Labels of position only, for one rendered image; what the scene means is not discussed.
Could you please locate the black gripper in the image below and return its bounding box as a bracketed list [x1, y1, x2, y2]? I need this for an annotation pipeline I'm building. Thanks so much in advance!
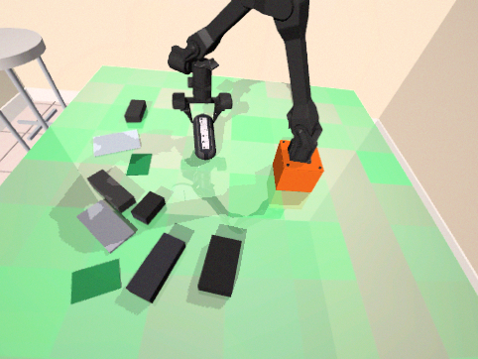
[172, 80, 233, 123]

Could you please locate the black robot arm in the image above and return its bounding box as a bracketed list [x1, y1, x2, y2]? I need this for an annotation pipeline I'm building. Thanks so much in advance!
[168, 0, 322, 164]

